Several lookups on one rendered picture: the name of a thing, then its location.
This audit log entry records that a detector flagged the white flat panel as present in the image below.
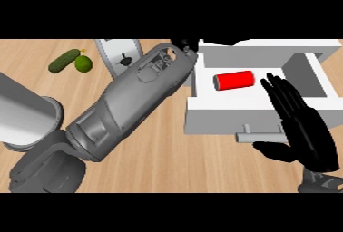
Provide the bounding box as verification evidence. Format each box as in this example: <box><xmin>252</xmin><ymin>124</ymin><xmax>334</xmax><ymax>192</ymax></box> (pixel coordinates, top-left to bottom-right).
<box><xmin>93</xmin><ymin>39</ymin><xmax>147</xmax><ymax>79</ymax></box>

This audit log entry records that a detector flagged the white cabinet body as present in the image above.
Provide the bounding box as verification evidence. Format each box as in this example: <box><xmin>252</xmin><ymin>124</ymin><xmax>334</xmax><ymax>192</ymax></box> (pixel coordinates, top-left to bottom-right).
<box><xmin>196</xmin><ymin>39</ymin><xmax>343</xmax><ymax>73</ymax></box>

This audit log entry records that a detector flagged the white open drawer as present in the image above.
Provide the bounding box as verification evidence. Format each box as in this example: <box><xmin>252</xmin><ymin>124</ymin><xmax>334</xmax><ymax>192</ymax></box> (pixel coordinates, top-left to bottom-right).
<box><xmin>191</xmin><ymin>52</ymin><xmax>337</xmax><ymax>101</ymax></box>

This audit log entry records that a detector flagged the red can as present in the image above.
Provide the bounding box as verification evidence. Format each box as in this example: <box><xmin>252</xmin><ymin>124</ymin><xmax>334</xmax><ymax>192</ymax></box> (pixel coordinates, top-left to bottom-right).
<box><xmin>213</xmin><ymin>70</ymin><xmax>256</xmax><ymax>92</ymax></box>

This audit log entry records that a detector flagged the grey drawer handle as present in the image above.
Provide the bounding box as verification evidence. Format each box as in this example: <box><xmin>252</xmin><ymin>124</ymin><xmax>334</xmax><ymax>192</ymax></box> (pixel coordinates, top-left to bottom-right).
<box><xmin>235</xmin><ymin>123</ymin><xmax>290</xmax><ymax>144</ymax></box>

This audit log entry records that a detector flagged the white drawer front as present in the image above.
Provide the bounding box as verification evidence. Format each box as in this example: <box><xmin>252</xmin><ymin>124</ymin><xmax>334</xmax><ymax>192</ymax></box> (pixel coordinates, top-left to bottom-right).
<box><xmin>184</xmin><ymin>97</ymin><xmax>343</xmax><ymax>136</ymax></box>

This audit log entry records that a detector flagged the green avocado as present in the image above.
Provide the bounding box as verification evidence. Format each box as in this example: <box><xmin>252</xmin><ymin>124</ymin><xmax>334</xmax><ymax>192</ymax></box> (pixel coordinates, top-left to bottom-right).
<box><xmin>74</xmin><ymin>54</ymin><xmax>93</xmax><ymax>73</ymax></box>

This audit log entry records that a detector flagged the green cucumber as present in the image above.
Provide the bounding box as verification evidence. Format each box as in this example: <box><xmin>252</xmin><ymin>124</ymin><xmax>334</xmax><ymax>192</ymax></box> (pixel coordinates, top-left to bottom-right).
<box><xmin>48</xmin><ymin>49</ymin><xmax>82</xmax><ymax>74</ymax></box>

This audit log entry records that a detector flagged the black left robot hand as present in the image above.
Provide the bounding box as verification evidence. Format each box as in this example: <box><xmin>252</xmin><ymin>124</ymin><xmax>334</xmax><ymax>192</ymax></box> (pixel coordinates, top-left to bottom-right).
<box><xmin>169</xmin><ymin>39</ymin><xmax>201</xmax><ymax>55</ymax></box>

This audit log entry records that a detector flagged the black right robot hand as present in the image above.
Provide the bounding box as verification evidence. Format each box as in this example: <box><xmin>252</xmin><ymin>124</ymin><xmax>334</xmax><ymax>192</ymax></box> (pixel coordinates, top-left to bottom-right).
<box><xmin>252</xmin><ymin>72</ymin><xmax>340</xmax><ymax>173</ymax></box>

